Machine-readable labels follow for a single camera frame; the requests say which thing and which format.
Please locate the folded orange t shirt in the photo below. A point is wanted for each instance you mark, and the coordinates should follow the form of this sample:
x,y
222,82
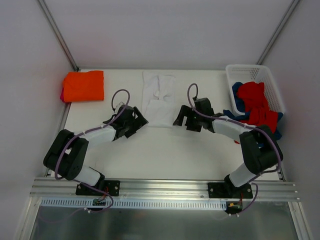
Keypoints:
x,y
84,86

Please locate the white slotted cable duct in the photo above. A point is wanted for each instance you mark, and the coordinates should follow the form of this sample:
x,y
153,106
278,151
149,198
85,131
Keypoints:
x,y
212,205

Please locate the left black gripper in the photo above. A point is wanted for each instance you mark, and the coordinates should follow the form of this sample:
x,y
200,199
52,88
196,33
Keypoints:
x,y
135,122

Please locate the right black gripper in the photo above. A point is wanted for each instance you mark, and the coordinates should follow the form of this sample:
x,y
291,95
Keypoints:
x,y
189,118

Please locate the white plastic laundry basket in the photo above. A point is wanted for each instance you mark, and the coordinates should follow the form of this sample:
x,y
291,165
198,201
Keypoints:
x,y
244,73

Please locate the left aluminium frame post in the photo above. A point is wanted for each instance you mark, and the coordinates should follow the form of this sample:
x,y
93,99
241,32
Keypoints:
x,y
57,33

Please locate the blue t shirt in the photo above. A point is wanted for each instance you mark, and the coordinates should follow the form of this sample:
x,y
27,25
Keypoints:
x,y
237,105

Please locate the folded pink t shirt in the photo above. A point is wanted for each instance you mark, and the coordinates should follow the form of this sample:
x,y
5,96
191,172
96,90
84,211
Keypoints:
x,y
62,95

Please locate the aluminium frame post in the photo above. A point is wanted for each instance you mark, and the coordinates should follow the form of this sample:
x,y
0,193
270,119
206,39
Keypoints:
x,y
278,30
57,33

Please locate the right aluminium frame post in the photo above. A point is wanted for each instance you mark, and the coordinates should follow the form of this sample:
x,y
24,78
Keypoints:
x,y
278,30

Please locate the white t shirt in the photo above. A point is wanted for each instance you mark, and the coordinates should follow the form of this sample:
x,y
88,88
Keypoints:
x,y
158,99

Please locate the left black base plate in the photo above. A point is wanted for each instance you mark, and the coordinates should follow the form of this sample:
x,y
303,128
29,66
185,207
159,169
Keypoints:
x,y
112,187

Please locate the red t shirt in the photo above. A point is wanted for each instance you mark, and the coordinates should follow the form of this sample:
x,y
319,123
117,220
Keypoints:
x,y
260,107

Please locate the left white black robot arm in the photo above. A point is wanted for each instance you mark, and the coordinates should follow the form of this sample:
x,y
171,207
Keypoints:
x,y
66,155

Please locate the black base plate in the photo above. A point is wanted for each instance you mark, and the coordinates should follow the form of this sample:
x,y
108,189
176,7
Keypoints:
x,y
112,187
223,190

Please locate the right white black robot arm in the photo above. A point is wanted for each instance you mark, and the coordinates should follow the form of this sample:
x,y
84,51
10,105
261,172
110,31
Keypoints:
x,y
260,150

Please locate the aluminium mounting rail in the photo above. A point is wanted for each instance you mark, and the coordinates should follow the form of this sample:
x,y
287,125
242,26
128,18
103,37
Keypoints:
x,y
152,189

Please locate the rear aluminium frame bar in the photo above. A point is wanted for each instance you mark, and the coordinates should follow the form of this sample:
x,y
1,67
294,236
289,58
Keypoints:
x,y
80,68

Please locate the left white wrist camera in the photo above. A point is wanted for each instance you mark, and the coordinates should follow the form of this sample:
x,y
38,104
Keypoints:
x,y
118,106

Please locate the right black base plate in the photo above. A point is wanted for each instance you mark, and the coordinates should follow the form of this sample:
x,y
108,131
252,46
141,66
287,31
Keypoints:
x,y
223,190

